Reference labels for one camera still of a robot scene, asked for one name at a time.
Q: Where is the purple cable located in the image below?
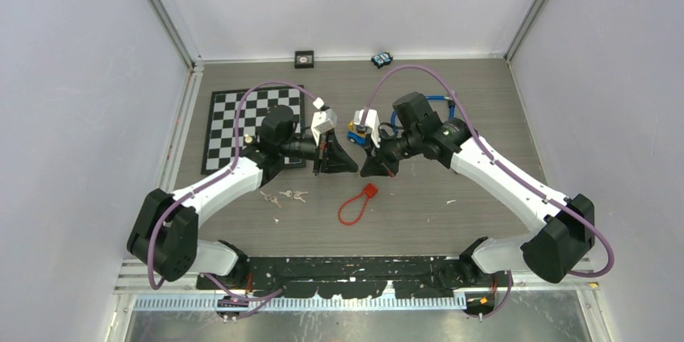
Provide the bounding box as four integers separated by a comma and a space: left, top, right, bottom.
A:
359, 64, 615, 279
147, 81, 326, 291

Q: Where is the red cable padlock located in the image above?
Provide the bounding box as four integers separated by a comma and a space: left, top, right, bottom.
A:
336, 183, 380, 227

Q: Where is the silver key bunch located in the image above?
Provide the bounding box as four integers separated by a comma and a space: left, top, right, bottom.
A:
259, 190, 282, 208
279, 190, 309, 203

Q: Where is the black white chessboard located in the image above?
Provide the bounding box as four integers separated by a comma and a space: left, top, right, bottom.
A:
200, 85, 307, 175

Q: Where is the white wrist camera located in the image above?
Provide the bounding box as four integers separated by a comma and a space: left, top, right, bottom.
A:
310, 108, 337, 144
357, 109, 381, 148

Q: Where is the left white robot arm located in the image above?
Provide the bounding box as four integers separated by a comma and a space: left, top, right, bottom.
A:
126, 106, 358, 289

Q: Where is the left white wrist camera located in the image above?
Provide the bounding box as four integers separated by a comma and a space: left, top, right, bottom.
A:
310, 108, 337, 144

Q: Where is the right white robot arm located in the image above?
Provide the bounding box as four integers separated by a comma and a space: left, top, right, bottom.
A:
354, 92, 594, 286

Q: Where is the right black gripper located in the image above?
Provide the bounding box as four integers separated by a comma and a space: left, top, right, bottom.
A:
361, 125, 422, 177

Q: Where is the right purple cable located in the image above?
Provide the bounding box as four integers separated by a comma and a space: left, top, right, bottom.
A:
359, 64, 615, 279

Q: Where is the small black square box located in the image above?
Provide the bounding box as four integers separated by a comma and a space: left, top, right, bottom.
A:
294, 50, 315, 69

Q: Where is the blue cable lock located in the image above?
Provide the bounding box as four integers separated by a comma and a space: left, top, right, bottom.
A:
390, 95, 456, 126

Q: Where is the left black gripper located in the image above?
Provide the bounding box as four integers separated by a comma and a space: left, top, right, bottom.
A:
279, 128, 357, 177

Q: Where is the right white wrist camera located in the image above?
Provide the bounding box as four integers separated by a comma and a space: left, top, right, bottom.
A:
357, 109, 381, 148

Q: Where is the small blue toy car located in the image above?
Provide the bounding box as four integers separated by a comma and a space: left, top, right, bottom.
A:
370, 52, 394, 69

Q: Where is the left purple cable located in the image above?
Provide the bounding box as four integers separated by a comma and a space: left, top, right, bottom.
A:
147, 81, 326, 291

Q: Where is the silver key bunch left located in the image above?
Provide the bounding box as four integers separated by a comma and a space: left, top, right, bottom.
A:
259, 190, 282, 208

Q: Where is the silver key bunch right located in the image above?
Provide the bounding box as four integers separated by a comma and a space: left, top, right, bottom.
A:
279, 190, 309, 203

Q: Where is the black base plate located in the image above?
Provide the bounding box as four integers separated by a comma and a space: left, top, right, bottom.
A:
196, 256, 509, 299

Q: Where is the blue yellow toy car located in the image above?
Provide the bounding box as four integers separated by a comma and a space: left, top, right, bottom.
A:
347, 121, 368, 146

